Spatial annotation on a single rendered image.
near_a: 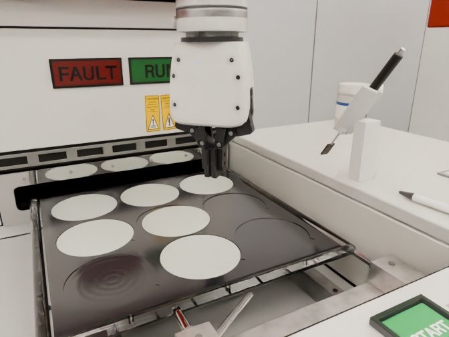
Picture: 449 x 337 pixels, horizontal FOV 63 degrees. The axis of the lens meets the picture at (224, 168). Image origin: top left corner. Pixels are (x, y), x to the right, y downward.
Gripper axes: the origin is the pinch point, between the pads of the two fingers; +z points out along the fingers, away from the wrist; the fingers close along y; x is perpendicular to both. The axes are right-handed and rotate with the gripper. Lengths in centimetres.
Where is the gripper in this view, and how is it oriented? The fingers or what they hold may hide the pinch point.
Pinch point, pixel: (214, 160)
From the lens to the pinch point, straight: 48.9
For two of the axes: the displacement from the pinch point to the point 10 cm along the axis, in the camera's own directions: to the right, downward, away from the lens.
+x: 3.5, -3.0, 8.9
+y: 9.4, 1.1, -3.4
